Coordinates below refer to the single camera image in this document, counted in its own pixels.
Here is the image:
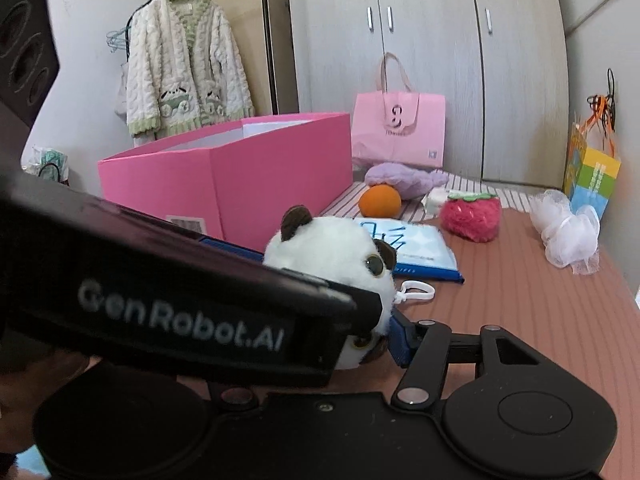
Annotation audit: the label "cream knitted cardigan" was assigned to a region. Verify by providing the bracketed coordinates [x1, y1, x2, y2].
[125, 0, 256, 140]

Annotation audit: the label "white mesh bath pouf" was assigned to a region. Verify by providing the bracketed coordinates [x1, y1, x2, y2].
[528, 189, 601, 277]

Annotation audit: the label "colourful paper gift bag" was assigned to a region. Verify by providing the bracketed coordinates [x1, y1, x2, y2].
[563, 122, 622, 222]

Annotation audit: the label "beige wardrobe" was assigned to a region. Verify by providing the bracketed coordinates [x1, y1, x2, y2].
[264, 0, 572, 187]

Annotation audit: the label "orange plush ball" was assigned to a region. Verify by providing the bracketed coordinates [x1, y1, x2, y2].
[358, 184, 403, 220]

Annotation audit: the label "striped cloth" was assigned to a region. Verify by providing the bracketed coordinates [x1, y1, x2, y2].
[319, 169, 537, 227]

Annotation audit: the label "orange and black hair ties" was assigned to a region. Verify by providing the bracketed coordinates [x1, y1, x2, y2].
[586, 67, 619, 137]

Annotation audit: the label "blue wet wipes packet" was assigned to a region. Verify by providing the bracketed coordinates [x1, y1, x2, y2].
[350, 218, 466, 286]

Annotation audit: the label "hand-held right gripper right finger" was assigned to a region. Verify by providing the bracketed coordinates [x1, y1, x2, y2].
[387, 310, 544, 412]

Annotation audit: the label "purple plush toy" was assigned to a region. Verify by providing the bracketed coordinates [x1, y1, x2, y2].
[364, 162, 450, 205]

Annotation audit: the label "green printed plastic bag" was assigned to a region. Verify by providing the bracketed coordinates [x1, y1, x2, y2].
[22, 144, 69, 184]

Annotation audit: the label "wire clothes hangers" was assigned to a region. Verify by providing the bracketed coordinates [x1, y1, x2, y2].
[105, 29, 132, 54]

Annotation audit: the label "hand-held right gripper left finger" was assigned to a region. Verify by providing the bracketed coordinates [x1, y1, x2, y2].
[207, 382, 271, 414]

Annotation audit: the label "pink paper shopping bag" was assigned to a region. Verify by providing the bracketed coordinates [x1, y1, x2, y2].
[351, 52, 446, 171]

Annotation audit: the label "small white tissue pack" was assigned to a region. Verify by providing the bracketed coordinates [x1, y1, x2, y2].
[421, 187, 452, 214]

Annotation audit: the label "white panda plush toy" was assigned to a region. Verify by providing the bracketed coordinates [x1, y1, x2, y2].
[262, 205, 436, 372]

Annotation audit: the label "white hanging cloth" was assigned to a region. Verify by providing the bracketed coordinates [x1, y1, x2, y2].
[114, 59, 132, 122]

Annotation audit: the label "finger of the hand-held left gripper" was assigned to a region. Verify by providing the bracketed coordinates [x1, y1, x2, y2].
[199, 236, 266, 263]
[347, 286, 397, 338]

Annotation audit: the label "red strawberry plush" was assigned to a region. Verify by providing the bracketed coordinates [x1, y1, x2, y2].
[439, 192, 503, 245]

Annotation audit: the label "pink cardboard box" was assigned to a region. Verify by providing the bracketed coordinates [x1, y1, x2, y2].
[97, 112, 354, 254]

